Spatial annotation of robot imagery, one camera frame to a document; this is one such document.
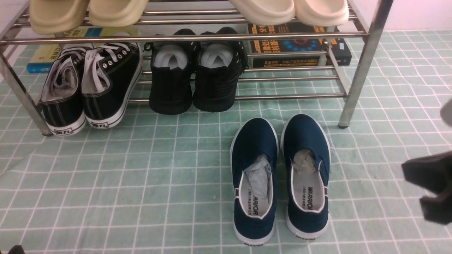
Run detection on black knit shoe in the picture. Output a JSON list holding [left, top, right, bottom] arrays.
[[193, 40, 248, 113], [144, 41, 200, 115]]

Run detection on black canvas sneaker right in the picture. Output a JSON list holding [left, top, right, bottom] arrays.
[[81, 42, 143, 129]]

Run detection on yellow and blue book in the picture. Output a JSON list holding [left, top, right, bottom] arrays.
[[27, 27, 140, 73]]

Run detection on navy slip-on shoe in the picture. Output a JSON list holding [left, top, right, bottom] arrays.
[[230, 117, 279, 246], [280, 114, 331, 240]]

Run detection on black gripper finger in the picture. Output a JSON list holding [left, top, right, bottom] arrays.
[[402, 151, 452, 194]]

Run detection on steel shoe rack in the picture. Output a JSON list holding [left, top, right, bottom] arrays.
[[1, 0, 393, 137]]

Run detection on black book with yellow text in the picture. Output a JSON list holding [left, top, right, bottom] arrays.
[[247, 22, 352, 68]]

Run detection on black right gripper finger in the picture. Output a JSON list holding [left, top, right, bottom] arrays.
[[419, 193, 452, 225]]

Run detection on black knit shoe left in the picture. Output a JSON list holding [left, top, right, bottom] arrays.
[[144, 41, 200, 115]]

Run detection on black knit shoe right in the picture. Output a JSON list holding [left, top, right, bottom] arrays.
[[193, 40, 248, 113]]

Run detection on black canvas sneaker left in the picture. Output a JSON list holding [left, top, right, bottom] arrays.
[[39, 43, 94, 136]]

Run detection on black canvas sneaker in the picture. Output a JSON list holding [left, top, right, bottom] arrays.
[[39, 43, 94, 136], [81, 42, 143, 129]]

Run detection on cream slipper right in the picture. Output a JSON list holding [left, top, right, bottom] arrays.
[[293, 0, 349, 27]]

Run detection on green checked floor cloth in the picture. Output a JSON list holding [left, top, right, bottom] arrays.
[[0, 31, 452, 254]]

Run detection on khaki slipper right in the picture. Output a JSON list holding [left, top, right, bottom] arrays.
[[89, 0, 149, 28]]

